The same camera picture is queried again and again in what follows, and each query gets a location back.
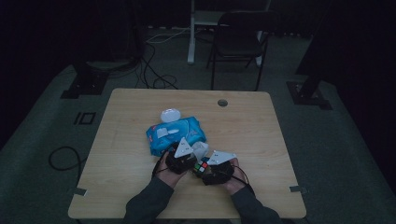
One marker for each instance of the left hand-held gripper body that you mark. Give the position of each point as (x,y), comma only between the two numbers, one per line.
(180,160)

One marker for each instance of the blue wet wipes pack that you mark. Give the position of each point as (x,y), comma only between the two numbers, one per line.
(183,132)

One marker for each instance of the black folding chair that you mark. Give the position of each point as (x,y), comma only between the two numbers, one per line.
(239,40)

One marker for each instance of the round table grommet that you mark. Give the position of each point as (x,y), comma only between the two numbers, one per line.
(222,103)

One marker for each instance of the black stand with base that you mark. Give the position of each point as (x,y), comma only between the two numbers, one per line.
(87,85)
(308,96)

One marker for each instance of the white wet wipe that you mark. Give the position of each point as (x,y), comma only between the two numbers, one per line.
(200,149)

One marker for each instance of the person's right hand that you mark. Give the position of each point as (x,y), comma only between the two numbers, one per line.
(238,183)

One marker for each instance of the white round lid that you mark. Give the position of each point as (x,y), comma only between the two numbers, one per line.
(170,115)

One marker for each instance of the person's left hand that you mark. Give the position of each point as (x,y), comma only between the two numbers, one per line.
(169,179)

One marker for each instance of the multicoloured puzzle cube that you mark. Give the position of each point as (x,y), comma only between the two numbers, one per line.
(201,168)

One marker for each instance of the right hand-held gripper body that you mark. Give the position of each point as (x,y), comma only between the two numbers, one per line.
(219,172)

